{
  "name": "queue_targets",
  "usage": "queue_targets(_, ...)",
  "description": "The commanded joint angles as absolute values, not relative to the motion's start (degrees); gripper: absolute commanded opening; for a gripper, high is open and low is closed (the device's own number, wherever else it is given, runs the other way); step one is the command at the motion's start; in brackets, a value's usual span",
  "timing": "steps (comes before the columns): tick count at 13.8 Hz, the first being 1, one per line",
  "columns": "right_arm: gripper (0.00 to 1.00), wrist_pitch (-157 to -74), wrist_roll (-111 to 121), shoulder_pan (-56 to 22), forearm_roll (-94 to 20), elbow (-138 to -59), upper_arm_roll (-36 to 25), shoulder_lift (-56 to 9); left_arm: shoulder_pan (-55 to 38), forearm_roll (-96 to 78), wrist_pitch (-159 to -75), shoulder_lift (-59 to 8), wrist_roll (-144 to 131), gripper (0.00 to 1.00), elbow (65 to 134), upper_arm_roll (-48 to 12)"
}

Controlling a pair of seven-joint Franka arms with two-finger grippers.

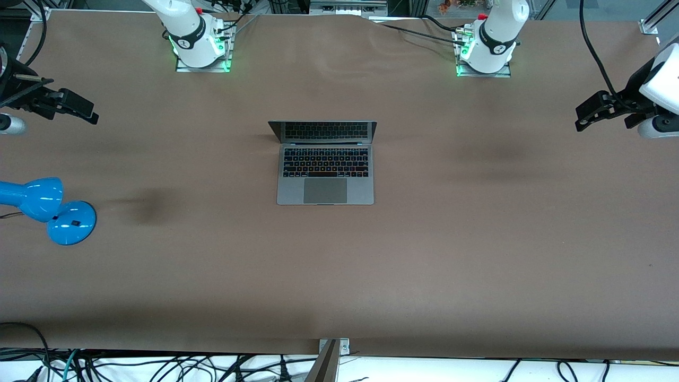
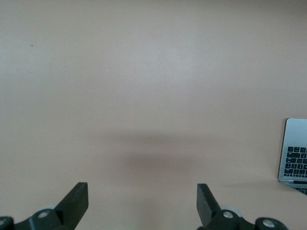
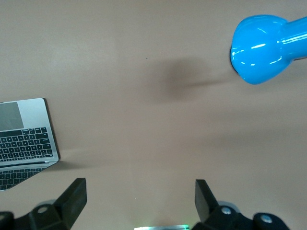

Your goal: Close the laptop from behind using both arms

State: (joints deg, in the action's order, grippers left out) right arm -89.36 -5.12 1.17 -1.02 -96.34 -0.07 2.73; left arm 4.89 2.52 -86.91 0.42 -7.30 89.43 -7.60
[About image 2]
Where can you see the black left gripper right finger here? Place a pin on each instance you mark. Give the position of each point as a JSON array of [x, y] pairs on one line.
[[208, 208]]

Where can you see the silver grey laptop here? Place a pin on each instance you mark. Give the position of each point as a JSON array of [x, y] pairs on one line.
[[293, 134]]

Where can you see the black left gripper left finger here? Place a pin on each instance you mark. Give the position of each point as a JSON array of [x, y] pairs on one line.
[[72, 203]]

